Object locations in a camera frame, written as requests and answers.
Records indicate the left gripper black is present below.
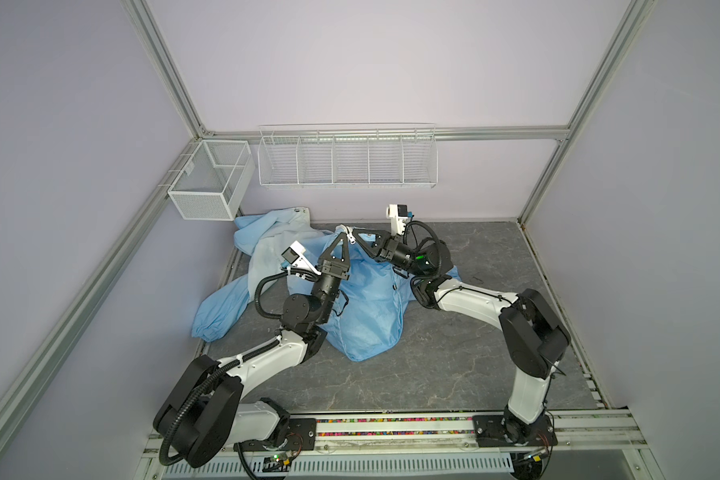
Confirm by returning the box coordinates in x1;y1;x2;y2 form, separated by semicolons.
310;235;350;326

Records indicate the light blue zip jacket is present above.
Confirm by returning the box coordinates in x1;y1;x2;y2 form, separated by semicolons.
190;206;462;364

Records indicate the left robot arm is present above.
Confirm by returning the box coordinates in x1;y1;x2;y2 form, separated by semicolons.
153;232;353;468

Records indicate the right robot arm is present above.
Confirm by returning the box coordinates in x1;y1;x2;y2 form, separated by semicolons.
351;220;571;452

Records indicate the small white mesh basket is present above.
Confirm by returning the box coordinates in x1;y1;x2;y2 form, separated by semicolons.
168;140;255;221

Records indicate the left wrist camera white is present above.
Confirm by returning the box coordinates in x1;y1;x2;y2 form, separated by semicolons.
281;241;319;276

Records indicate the long white wire basket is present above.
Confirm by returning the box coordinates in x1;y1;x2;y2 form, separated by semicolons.
257;123;439;189

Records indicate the white vented cable duct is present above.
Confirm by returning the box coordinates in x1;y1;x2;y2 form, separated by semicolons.
161;452;515;480

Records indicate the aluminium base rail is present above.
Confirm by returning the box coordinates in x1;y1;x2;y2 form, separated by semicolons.
243;409;648;461

